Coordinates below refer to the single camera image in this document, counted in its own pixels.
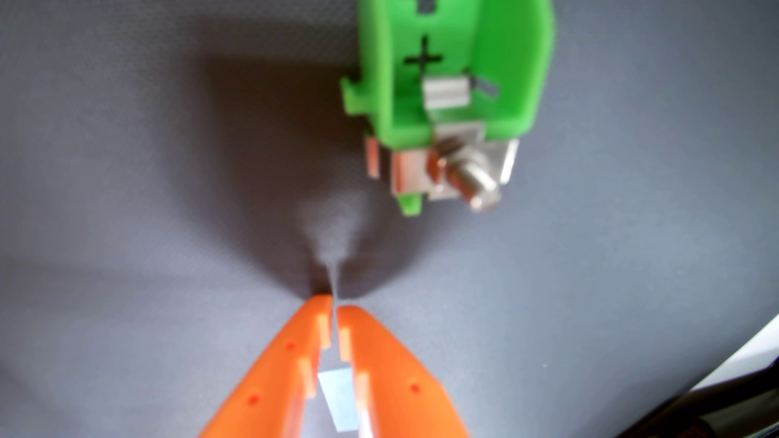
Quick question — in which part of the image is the dark grey mat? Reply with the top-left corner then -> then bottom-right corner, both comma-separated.
0,0 -> 779,438

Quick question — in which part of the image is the light blue tape marker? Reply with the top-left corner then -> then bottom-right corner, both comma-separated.
316,367 -> 360,434

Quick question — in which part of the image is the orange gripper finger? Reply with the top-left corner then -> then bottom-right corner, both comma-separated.
336,305 -> 471,438
198,295 -> 336,438

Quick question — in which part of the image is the black device with mesh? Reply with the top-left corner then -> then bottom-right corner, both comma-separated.
615,356 -> 779,438

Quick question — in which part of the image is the green battery holder with bolt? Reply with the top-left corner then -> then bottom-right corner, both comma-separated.
340,0 -> 556,217

